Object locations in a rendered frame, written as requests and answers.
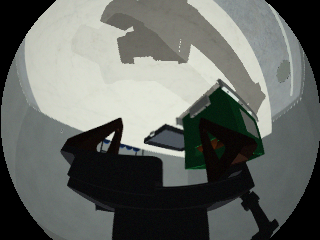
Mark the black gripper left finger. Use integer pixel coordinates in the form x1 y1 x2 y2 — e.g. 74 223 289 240
64 118 124 154

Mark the green crate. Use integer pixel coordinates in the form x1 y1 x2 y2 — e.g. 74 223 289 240
182 87 265 169

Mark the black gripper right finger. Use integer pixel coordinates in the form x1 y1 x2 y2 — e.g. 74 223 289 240
199 118 258 182

